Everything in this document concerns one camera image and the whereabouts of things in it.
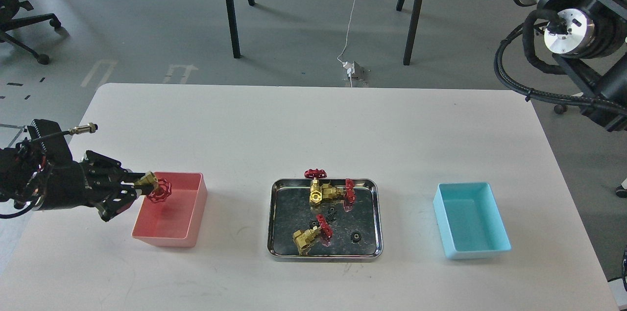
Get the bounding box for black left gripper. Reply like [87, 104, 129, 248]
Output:
[17, 119, 146, 222]

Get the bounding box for brass valve red handwheel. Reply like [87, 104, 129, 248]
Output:
[292, 214, 333, 256]
[304, 168, 327, 207]
[321, 179, 356, 204]
[133, 172, 172, 203]

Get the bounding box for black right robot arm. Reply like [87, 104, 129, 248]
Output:
[493, 0, 627, 132]

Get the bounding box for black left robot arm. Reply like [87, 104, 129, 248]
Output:
[0, 119, 159, 221]

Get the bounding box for pink plastic box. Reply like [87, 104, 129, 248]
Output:
[131, 172, 208, 248]

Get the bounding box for brass valve front red handwheel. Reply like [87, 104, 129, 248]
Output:
[292, 214, 333, 256]

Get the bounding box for upright brass valve red handwheel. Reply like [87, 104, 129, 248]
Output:
[304, 168, 327, 207]

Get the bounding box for light blue plastic box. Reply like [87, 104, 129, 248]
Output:
[433, 182, 511, 260]

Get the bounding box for white power adapter on floor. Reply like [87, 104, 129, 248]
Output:
[342, 61, 366, 81]

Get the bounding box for stainless steel tray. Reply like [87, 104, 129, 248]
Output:
[267, 178, 383, 262]

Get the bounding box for black office chair base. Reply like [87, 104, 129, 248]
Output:
[0, 0, 67, 66]

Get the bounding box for white chair caster leg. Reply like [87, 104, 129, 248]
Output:
[614, 179, 627, 198]

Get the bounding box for black table leg left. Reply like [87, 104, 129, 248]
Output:
[219, 0, 255, 59]

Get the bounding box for white cable on floor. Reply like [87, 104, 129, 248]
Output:
[337, 0, 366, 88]

